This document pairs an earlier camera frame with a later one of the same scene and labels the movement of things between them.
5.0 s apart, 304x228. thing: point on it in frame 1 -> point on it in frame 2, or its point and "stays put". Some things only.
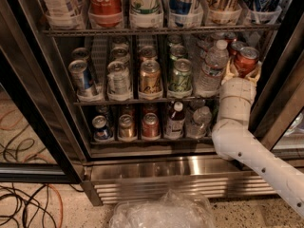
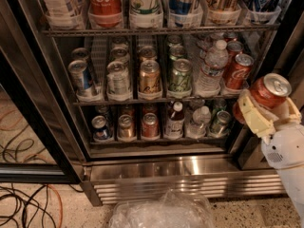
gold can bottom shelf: [126, 129] stays put
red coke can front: [245, 59] -> [271, 92]
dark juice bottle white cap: [176, 122] stays put
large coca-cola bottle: [104, 6] stays put
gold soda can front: [150, 79] stays put
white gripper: [241, 86] -> [285, 144]
